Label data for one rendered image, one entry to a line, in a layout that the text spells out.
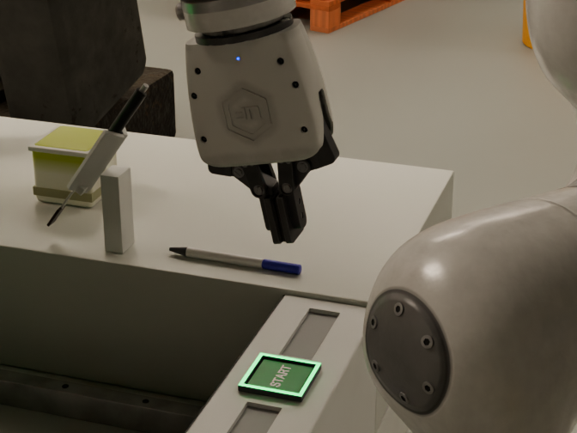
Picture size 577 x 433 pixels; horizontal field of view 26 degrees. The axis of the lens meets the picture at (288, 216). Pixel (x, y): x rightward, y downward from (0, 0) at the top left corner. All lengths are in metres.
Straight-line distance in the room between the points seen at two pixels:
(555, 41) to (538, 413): 0.18
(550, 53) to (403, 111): 3.97
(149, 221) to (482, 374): 0.78
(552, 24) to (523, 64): 4.60
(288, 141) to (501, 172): 3.17
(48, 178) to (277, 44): 0.53
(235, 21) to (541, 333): 0.39
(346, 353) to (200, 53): 0.31
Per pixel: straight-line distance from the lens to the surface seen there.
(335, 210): 1.37
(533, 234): 0.64
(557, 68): 0.64
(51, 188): 1.40
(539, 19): 0.63
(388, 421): 1.31
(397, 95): 4.76
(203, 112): 0.95
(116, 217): 1.26
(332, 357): 1.10
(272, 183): 0.98
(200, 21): 0.92
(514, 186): 3.99
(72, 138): 1.40
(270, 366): 1.08
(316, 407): 1.03
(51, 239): 1.32
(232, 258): 1.24
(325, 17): 5.55
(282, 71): 0.92
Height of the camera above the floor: 1.52
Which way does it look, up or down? 24 degrees down
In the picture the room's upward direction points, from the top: straight up
